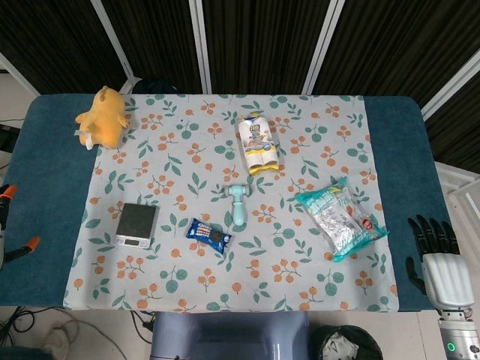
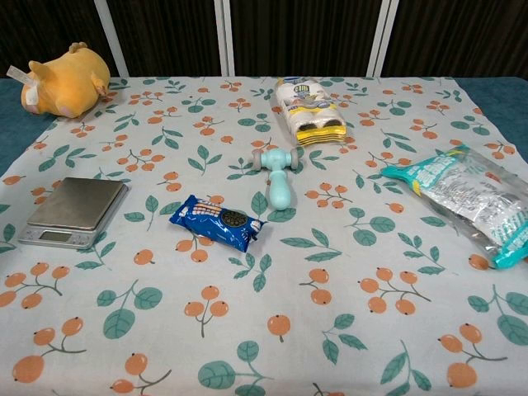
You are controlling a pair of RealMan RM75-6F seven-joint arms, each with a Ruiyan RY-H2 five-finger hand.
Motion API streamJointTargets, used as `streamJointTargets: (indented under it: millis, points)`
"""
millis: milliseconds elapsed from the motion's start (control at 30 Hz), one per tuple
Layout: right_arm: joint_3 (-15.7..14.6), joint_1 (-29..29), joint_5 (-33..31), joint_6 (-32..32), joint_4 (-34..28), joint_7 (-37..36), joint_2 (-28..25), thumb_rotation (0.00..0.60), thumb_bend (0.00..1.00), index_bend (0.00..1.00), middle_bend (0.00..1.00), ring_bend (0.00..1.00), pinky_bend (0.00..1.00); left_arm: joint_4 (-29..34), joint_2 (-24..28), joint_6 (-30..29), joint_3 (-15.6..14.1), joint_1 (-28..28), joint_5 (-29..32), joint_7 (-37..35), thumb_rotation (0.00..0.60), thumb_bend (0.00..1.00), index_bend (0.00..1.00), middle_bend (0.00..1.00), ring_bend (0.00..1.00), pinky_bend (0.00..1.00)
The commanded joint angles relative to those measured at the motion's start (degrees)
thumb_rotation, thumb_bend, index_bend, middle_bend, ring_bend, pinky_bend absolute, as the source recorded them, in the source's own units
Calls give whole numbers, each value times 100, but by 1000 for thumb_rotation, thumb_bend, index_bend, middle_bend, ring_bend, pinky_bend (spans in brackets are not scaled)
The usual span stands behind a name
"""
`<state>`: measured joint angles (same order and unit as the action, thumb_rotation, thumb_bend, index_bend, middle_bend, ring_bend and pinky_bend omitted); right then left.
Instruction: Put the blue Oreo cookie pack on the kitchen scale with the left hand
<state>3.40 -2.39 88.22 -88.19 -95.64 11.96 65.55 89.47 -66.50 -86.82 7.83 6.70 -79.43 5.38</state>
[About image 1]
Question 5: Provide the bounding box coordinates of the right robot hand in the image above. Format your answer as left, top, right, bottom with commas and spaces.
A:
406, 214, 476, 317

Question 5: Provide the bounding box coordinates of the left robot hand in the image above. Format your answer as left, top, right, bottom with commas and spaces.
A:
0, 183, 41, 272

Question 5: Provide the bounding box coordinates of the blue cookie packet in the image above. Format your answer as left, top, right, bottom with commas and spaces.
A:
185, 217, 233, 251

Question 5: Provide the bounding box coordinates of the clear teal candy bag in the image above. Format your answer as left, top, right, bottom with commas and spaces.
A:
295, 176, 389, 263

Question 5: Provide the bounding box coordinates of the small grey kitchen scale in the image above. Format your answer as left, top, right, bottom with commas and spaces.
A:
114, 202, 158, 248

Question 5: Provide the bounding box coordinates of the blue table cover cloth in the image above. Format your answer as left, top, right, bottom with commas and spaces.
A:
0, 93, 451, 313

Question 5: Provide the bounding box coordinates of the black box device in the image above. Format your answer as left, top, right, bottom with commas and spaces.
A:
0, 124, 20, 154

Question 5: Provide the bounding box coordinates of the black trash bin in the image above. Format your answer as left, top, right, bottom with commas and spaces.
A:
310, 324, 384, 360

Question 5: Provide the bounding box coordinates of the yellow plush toy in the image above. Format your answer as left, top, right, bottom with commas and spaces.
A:
74, 85, 132, 151

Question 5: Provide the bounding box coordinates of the black chair back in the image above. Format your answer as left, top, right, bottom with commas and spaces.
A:
140, 76, 179, 95

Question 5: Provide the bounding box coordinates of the teal toy hammer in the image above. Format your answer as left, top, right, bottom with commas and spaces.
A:
223, 184, 251, 227

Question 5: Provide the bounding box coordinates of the floral print tablecloth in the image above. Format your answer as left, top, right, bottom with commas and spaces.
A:
61, 93, 399, 313

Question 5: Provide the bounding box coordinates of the grey blue robot torso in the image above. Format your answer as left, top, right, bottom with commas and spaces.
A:
149, 310, 311, 360

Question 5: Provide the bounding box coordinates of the white yellow cookie pack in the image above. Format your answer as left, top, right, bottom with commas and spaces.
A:
238, 111, 281, 176

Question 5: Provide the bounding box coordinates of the white metal floor frame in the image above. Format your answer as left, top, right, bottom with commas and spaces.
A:
433, 160, 480, 222

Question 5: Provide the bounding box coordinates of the white partition frame post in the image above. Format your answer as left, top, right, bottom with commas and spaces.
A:
89, 0, 142, 95
188, 0, 213, 95
301, 0, 346, 95
0, 51, 41, 97
419, 50, 480, 122

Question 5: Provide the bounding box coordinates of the black floor cable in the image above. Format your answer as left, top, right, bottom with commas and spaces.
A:
129, 310, 158, 343
0, 306, 37, 348

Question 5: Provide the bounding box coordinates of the white floor cable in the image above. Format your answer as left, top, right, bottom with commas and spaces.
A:
43, 316, 116, 353

